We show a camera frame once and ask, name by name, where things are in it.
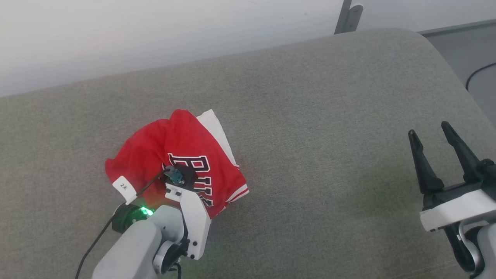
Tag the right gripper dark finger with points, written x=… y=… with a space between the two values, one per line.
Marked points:
x=463 y=153
x=424 y=166

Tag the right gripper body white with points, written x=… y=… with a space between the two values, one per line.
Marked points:
x=457 y=207

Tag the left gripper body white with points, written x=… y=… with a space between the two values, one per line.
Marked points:
x=195 y=221

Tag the red Bulls basketball jersey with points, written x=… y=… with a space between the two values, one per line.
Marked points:
x=182 y=139

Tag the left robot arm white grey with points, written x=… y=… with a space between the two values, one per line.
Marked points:
x=131 y=248

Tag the grey fabric sofa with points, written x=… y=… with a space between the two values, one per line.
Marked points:
x=310 y=116

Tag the right black wrist camera box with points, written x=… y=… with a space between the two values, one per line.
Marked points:
x=489 y=168

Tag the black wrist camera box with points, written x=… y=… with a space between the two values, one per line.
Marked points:
x=189 y=176
x=489 y=168

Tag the left black wrist camera box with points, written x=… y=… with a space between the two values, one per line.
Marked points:
x=189 y=176

